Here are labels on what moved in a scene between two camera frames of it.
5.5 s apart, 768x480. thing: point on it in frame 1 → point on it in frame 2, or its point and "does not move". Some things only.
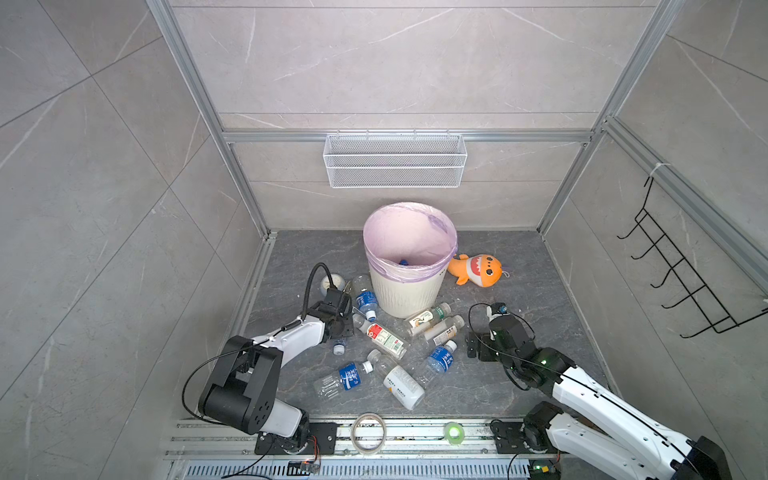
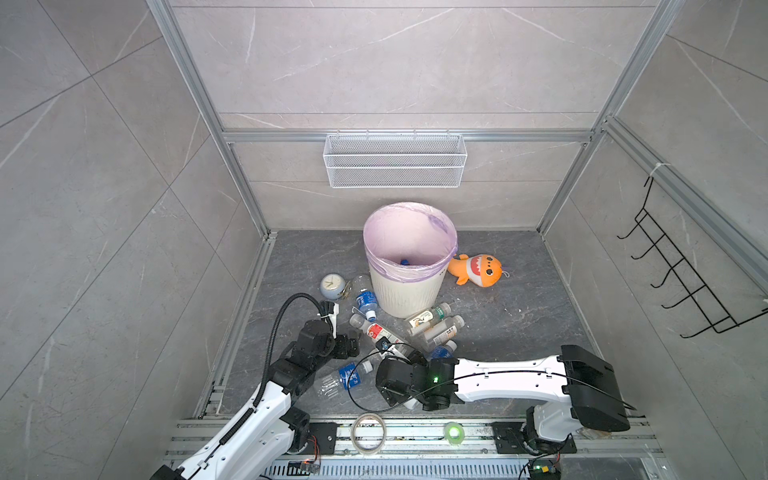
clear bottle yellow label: (445, 331) does not move
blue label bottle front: (332, 385) does not move
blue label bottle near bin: (366, 298) does not move
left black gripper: (349, 325) → (346, 351)
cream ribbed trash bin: (410, 299) does not move
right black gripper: (484, 341) → (392, 398)
